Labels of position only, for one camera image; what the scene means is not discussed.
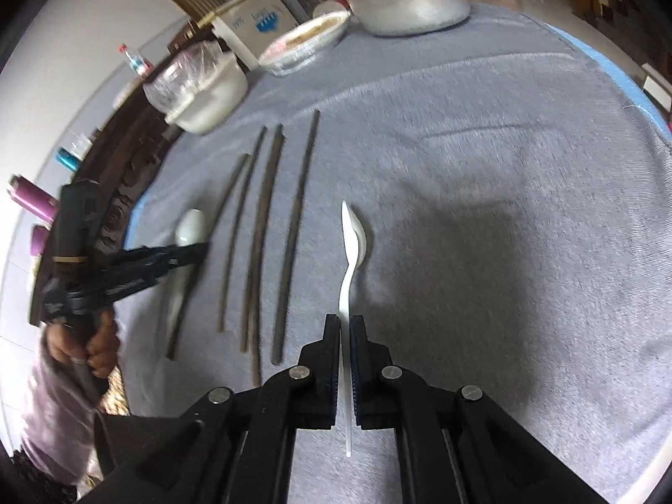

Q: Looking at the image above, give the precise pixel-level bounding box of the white spoon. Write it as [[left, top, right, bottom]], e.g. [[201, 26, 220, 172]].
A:
[[165, 208, 206, 334], [338, 202, 368, 459]]

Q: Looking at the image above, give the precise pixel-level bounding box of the dark chopstick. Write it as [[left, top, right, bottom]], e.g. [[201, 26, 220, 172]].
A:
[[165, 152, 252, 362], [271, 109, 321, 365], [251, 258, 263, 387], [240, 124, 284, 353], [216, 125, 269, 333]]

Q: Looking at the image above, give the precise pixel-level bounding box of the person's left hand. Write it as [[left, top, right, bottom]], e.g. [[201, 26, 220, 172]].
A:
[[45, 308, 121, 379]]

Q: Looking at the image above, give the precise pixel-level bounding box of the purple thermos bottle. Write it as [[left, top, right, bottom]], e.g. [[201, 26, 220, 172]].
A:
[[8, 175, 59, 224]]

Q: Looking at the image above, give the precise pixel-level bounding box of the teal thermos bottle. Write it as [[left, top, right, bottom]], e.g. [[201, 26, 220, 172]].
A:
[[56, 147, 82, 173]]

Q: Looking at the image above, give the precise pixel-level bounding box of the carved dark wooden sideboard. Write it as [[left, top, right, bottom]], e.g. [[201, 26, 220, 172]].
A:
[[29, 22, 215, 326]]

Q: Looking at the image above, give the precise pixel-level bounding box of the white bowl with plastic bag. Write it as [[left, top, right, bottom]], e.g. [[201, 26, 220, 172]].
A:
[[144, 41, 248, 135]]

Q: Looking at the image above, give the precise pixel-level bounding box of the clear bottle with red cap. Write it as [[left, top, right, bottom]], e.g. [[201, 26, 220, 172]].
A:
[[118, 45, 154, 77]]

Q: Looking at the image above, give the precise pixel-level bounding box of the grey table cloth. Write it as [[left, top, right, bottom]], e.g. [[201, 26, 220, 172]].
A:
[[117, 5, 671, 503]]

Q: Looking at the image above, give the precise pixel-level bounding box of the foil covered food dish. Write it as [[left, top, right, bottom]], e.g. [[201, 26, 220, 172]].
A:
[[257, 10, 351, 76]]

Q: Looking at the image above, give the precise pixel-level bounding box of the white chest freezer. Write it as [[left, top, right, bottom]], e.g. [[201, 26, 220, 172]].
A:
[[197, 0, 299, 71]]

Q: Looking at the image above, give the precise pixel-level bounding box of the small white floor fan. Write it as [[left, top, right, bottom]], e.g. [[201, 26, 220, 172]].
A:
[[312, 1, 347, 18]]

